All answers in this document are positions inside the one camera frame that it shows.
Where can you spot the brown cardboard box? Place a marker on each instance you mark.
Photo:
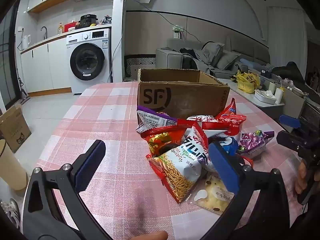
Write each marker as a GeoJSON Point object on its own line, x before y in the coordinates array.
{"type": "Point", "coordinates": [180, 97]}

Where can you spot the wall socket with plug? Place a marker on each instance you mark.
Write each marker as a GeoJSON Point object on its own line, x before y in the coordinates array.
{"type": "Point", "coordinates": [177, 31]}

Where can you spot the black pressure cooker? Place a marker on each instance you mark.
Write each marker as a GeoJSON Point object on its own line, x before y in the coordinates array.
{"type": "Point", "coordinates": [88, 21]}

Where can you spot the blue cookie packet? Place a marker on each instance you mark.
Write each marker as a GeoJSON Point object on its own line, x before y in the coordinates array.
{"type": "Point", "coordinates": [231, 143]}

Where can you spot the purple white snack packet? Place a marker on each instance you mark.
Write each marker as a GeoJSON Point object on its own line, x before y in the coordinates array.
{"type": "Point", "coordinates": [152, 121]}

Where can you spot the white electric kettle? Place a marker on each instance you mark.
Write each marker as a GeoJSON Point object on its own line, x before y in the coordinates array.
{"type": "Point", "coordinates": [26, 42]}

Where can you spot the white kitchen counter cabinet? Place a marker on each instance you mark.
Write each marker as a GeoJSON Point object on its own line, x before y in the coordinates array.
{"type": "Point", "coordinates": [45, 65]}

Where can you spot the red container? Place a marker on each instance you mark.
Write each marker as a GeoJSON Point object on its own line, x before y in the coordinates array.
{"type": "Point", "coordinates": [70, 27]}

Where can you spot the red gold snack packet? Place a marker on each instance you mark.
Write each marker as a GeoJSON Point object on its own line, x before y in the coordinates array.
{"type": "Point", "coordinates": [162, 140]}

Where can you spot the dark glass door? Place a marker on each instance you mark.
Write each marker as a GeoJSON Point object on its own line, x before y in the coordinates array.
{"type": "Point", "coordinates": [6, 67]}

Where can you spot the grey pillow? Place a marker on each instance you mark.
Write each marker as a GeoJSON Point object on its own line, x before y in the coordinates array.
{"type": "Point", "coordinates": [227, 61]}

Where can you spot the black white patterned board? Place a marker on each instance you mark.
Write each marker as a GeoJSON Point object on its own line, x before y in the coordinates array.
{"type": "Point", "coordinates": [140, 63]}

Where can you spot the white coffee table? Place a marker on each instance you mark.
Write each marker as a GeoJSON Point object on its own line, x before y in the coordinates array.
{"type": "Point", "coordinates": [287, 105]}

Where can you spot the grey jacket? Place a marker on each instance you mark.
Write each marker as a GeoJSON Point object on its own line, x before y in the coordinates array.
{"type": "Point", "coordinates": [207, 55]}

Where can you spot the yellow soap bottle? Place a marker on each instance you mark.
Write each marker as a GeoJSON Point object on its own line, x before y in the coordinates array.
{"type": "Point", "coordinates": [60, 29]}

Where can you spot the white sneaker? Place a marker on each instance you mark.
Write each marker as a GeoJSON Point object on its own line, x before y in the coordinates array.
{"type": "Point", "coordinates": [11, 212]}

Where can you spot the purple grape candy packet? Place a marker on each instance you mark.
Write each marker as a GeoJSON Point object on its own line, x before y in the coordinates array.
{"type": "Point", "coordinates": [255, 140]}

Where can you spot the cream cylinder bin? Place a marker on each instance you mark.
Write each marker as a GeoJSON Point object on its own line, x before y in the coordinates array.
{"type": "Point", "coordinates": [11, 165]}

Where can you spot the clear cake packet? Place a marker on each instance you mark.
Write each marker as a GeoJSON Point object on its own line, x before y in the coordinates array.
{"type": "Point", "coordinates": [212, 197]}

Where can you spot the white fried sticks snack packet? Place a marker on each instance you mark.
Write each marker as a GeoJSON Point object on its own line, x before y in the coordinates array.
{"type": "Point", "coordinates": [180, 170]}

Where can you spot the dark cloth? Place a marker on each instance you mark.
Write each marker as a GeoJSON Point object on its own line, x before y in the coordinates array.
{"type": "Point", "coordinates": [292, 72]}

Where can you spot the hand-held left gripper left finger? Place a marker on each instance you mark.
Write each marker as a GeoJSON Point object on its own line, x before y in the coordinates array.
{"type": "Point", "coordinates": [91, 165]}

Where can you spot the pink checked tablecloth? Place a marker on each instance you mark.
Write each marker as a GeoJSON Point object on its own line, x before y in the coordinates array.
{"type": "Point", "coordinates": [105, 120]}

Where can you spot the grey sofa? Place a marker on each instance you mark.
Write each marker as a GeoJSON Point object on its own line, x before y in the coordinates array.
{"type": "Point", "coordinates": [170, 57]}

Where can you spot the white dish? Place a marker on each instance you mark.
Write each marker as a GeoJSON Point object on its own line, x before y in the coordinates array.
{"type": "Point", "coordinates": [265, 97]}

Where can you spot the white washing machine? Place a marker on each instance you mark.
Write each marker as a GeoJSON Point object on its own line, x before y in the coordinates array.
{"type": "Point", "coordinates": [87, 60]}

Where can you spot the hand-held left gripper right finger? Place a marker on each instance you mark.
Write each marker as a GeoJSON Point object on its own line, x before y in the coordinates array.
{"type": "Point", "coordinates": [222, 165]}

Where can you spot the curved metal faucet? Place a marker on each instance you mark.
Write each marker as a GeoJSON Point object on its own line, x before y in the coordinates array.
{"type": "Point", "coordinates": [45, 31]}

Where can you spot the printed cardboard box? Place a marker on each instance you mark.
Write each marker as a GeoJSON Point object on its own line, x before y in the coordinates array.
{"type": "Point", "coordinates": [15, 127]}

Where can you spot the white red lettered snack packet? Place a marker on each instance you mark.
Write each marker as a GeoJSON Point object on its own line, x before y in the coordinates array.
{"type": "Point", "coordinates": [196, 142]}

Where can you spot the upright vacuum cleaner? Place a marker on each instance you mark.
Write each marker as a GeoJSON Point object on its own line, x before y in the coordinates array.
{"type": "Point", "coordinates": [23, 90]}

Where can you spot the person's right hand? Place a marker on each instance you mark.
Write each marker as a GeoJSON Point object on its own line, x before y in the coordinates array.
{"type": "Point", "coordinates": [302, 177]}

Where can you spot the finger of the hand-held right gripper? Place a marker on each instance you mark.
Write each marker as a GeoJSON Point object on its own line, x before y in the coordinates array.
{"type": "Point", "coordinates": [290, 121]}
{"type": "Point", "coordinates": [290, 138]}

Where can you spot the yellow plastic bag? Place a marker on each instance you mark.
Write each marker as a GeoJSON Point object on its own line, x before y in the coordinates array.
{"type": "Point", "coordinates": [247, 82]}

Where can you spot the person's left hand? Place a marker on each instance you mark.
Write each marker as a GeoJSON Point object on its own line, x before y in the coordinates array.
{"type": "Point", "coordinates": [152, 237]}

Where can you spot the red blue-label snack packet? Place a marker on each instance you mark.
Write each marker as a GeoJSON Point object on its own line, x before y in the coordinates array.
{"type": "Point", "coordinates": [230, 120]}

